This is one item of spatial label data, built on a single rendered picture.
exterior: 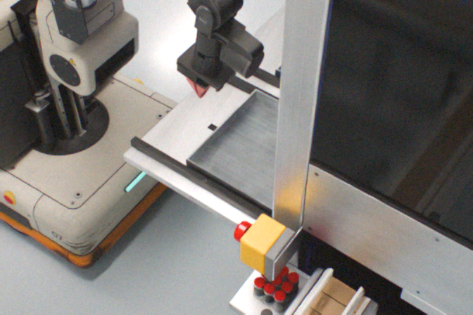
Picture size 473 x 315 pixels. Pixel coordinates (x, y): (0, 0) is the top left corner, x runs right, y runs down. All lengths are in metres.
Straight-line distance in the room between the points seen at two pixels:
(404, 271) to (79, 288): 1.43
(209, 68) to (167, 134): 0.33
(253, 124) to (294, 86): 0.59
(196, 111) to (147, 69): 1.40
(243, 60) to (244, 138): 0.38
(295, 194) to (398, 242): 0.19
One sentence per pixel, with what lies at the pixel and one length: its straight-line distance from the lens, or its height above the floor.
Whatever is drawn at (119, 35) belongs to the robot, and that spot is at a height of 0.79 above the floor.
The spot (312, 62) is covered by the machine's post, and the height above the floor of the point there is 1.42.
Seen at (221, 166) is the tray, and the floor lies 0.88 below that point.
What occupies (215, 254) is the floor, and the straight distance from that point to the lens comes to 2.48.
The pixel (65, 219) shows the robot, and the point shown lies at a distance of 2.29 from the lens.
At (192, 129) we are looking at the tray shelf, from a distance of 1.65.
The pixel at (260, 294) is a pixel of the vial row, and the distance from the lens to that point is 1.38.
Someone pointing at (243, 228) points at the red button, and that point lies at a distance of 1.32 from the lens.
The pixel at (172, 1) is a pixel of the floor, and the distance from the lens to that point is 3.39.
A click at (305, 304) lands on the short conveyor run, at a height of 0.97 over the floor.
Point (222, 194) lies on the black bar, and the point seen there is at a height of 0.90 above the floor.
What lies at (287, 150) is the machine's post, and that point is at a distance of 1.18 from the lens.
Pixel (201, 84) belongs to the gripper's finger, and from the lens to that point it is 1.38.
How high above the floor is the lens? 2.11
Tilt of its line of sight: 50 degrees down
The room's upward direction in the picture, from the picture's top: straight up
